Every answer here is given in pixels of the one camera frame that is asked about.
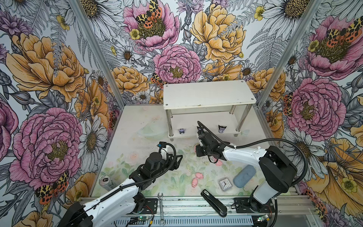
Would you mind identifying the pink toy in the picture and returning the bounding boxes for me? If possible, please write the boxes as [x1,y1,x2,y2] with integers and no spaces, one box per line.
[192,178,198,188]
[215,160,223,166]
[195,173,204,179]

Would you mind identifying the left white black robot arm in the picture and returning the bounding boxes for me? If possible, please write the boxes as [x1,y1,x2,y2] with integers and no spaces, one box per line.
[58,151,183,227]

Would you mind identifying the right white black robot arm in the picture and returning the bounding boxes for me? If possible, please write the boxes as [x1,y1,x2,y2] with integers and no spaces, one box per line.
[196,127,297,210]

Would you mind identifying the white two-tier shelf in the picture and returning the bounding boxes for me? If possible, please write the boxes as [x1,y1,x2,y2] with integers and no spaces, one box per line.
[163,80,256,140]

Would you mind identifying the small square white clock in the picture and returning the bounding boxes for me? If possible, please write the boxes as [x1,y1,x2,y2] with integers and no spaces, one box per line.
[218,177,233,192]

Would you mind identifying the silver drink can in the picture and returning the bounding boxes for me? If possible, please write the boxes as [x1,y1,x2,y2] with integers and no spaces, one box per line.
[99,175,115,192]

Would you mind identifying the green circuit board left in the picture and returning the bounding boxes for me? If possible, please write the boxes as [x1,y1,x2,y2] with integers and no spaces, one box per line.
[130,216,152,223]

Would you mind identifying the green circuit board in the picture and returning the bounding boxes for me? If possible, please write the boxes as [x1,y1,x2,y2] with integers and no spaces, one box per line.
[130,216,152,223]
[256,214,270,222]

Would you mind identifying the silver wrench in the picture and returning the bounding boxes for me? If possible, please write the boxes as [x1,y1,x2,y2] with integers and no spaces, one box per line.
[157,193,165,226]

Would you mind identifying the black stapler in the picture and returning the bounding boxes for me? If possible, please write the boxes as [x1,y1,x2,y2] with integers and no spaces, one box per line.
[200,189,227,218]

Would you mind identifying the green circuit board right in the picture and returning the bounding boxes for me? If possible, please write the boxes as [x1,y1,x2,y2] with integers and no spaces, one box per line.
[256,214,270,222]

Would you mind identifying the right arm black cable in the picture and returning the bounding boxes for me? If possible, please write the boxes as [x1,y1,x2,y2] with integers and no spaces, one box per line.
[197,120,309,227]

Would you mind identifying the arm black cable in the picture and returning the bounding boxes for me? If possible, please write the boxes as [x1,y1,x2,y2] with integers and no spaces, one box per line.
[82,141,177,216]
[197,120,309,227]

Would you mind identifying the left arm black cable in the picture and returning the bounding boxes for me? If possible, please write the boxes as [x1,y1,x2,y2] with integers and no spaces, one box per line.
[82,141,177,216]

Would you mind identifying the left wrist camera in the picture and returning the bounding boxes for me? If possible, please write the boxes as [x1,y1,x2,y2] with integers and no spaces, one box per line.
[158,141,169,160]

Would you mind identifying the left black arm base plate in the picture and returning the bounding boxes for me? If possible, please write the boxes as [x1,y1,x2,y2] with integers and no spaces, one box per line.
[134,198,158,215]

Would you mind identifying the aluminium front rail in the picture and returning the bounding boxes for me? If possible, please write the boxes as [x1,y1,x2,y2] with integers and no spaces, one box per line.
[73,195,321,227]

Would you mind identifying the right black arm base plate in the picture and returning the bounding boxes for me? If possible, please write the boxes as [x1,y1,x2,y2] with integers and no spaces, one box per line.
[233,197,275,214]

